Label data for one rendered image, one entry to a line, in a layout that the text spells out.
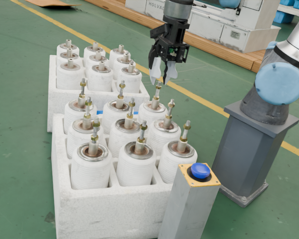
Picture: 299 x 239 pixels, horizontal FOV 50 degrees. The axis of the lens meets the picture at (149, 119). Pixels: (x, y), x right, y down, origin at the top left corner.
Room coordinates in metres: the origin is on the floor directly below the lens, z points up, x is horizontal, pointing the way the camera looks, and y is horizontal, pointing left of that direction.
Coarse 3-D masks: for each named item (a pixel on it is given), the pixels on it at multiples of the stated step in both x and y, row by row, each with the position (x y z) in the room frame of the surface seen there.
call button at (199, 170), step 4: (196, 164) 0.55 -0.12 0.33; (200, 164) 0.55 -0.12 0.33; (192, 168) 0.54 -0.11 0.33; (196, 168) 0.54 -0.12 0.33; (200, 168) 0.54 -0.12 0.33; (204, 168) 0.54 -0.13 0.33; (208, 168) 0.55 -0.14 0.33; (192, 172) 0.53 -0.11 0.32; (196, 172) 0.53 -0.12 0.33; (200, 172) 0.53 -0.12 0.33; (204, 172) 0.53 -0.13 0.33; (208, 172) 0.53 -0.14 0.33; (196, 176) 0.53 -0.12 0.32; (200, 176) 0.52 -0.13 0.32; (204, 176) 0.52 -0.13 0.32
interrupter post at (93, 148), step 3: (90, 141) 0.62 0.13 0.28; (96, 141) 0.63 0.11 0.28; (90, 144) 0.62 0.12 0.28; (93, 144) 0.62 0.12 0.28; (96, 144) 0.62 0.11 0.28; (90, 147) 0.62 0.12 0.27; (93, 147) 0.61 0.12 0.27; (96, 147) 0.62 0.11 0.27; (90, 150) 0.62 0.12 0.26; (93, 150) 0.61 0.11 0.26; (96, 150) 0.62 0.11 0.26; (90, 153) 0.61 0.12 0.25; (93, 153) 0.62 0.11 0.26; (96, 153) 0.62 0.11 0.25
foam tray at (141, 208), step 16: (64, 144) 0.73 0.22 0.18; (64, 160) 0.66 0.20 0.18; (112, 160) 0.70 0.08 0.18; (64, 176) 0.60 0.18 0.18; (112, 176) 0.64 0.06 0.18; (64, 192) 0.55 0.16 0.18; (80, 192) 0.56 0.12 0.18; (96, 192) 0.57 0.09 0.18; (112, 192) 0.58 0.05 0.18; (128, 192) 0.59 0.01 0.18; (144, 192) 0.60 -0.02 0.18; (160, 192) 0.62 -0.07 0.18; (64, 208) 0.53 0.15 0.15; (80, 208) 0.54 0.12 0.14; (96, 208) 0.56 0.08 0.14; (112, 208) 0.57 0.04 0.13; (128, 208) 0.59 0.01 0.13; (144, 208) 0.61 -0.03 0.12; (160, 208) 0.62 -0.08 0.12; (64, 224) 0.53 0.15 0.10; (80, 224) 0.54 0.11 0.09; (96, 224) 0.56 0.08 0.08; (112, 224) 0.58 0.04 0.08; (128, 224) 0.59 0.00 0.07; (144, 224) 0.61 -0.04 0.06; (160, 224) 0.63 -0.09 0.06
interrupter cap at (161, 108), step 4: (144, 104) 0.93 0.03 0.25; (148, 104) 0.94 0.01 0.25; (160, 104) 0.96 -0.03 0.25; (144, 108) 0.91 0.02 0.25; (148, 108) 0.91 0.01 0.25; (152, 108) 0.92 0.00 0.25; (160, 108) 0.93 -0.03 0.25; (164, 108) 0.93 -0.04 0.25; (156, 112) 0.90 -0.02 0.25; (160, 112) 0.90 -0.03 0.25
